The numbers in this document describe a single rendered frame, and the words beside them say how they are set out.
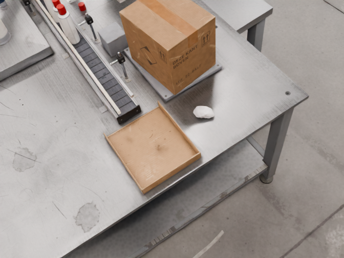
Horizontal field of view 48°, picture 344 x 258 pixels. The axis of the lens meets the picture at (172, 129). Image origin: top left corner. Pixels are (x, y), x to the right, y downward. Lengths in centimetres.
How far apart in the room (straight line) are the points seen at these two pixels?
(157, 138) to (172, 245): 86
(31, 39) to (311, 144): 170
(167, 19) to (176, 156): 53
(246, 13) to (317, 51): 113
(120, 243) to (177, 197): 37
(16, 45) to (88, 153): 70
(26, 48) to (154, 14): 69
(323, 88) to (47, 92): 180
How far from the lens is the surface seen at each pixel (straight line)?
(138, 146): 153
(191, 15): 154
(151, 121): 158
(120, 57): 164
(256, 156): 218
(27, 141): 170
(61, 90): 179
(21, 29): 208
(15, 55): 197
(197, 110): 155
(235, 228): 225
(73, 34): 184
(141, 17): 156
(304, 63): 291
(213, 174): 212
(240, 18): 195
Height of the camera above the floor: 214
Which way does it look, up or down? 58 degrees down
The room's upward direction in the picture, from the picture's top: 11 degrees counter-clockwise
